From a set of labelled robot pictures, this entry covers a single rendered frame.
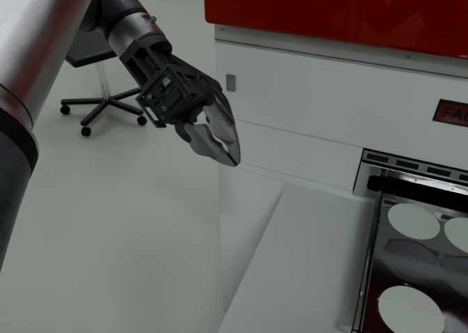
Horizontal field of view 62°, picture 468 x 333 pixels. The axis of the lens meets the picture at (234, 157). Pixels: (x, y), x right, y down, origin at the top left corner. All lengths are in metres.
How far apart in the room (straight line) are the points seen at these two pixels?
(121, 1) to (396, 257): 0.64
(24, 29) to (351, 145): 0.74
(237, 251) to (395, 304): 0.67
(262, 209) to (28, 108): 0.90
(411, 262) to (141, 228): 1.50
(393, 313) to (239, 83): 0.56
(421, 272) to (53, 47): 0.69
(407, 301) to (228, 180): 0.57
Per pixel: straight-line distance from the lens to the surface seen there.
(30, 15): 0.32
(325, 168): 0.97
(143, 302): 1.79
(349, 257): 0.88
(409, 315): 0.73
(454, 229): 0.90
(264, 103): 0.91
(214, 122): 0.53
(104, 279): 1.90
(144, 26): 0.59
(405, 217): 0.88
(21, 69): 0.29
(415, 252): 0.83
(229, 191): 1.12
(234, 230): 1.23
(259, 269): 0.83
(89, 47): 2.71
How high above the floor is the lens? 1.48
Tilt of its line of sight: 37 degrees down
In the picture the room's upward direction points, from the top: straight up
